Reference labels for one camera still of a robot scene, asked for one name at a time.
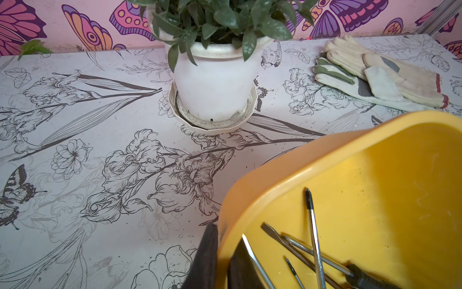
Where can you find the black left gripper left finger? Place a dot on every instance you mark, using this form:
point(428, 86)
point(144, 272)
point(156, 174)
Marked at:
point(203, 269)

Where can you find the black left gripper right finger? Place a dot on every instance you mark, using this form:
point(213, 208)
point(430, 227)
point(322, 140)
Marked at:
point(241, 272)

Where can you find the yellow plastic storage tray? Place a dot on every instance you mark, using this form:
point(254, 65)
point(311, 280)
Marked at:
point(387, 199)

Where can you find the white pot saucer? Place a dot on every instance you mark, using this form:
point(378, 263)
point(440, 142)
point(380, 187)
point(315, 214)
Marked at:
point(211, 128)

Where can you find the white plant pot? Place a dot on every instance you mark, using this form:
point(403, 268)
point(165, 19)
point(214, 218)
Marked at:
point(219, 83)

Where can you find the white green work glove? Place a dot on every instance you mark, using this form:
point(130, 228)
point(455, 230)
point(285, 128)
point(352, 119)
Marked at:
point(376, 87)

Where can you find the green potted plant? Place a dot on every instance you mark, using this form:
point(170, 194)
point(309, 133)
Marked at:
point(238, 23)

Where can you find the beige work glove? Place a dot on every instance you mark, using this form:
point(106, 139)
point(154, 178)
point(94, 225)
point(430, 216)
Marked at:
point(416, 84)

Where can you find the small green leaf sprig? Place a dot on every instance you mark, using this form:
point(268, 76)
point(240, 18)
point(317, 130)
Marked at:
point(33, 47)

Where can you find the aluminium frame bars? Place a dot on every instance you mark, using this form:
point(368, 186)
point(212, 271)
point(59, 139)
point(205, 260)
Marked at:
point(441, 16)

